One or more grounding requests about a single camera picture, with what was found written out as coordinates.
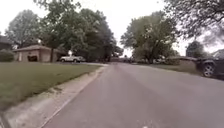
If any tall pale green tree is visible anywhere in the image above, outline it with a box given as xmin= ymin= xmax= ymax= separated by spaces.
xmin=4 ymin=9 xmax=44 ymax=49

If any broad green tree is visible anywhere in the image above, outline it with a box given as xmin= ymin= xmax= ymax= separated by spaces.
xmin=119 ymin=10 xmax=179 ymax=65

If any large spreading tree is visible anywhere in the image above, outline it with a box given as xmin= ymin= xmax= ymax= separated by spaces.
xmin=163 ymin=0 xmax=224 ymax=46

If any concrete kerb strip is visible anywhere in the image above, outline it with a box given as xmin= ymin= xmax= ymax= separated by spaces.
xmin=0 ymin=63 xmax=109 ymax=128

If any grey asphalt road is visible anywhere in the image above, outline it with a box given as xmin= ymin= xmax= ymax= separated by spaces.
xmin=41 ymin=62 xmax=224 ymax=128

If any big leafy tree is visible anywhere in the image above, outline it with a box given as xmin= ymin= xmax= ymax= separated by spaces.
xmin=33 ymin=0 xmax=124 ymax=63

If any low building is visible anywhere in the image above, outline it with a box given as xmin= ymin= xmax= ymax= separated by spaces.
xmin=164 ymin=55 xmax=198 ymax=66

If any green bush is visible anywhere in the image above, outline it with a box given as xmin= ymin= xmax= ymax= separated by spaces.
xmin=0 ymin=48 xmax=16 ymax=63

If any white pickup truck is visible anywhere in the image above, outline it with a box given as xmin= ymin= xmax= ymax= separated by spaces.
xmin=59 ymin=54 xmax=87 ymax=64

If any small dark tree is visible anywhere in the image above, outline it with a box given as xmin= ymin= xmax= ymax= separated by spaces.
xmin=185 ymin=39 xmax=205 ymax=59

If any grass lawn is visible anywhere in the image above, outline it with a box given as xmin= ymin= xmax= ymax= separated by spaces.
xmin=0 ymin=60 xmax=103 ymax=112

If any tan house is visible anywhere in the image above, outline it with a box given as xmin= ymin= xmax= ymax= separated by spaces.
xmin=12 ymin=44 xmax=64 ymax=64

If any dark car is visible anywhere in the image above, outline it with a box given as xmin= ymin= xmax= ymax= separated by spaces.
xmin=194 ymin=55 xmax=224 ymax=80

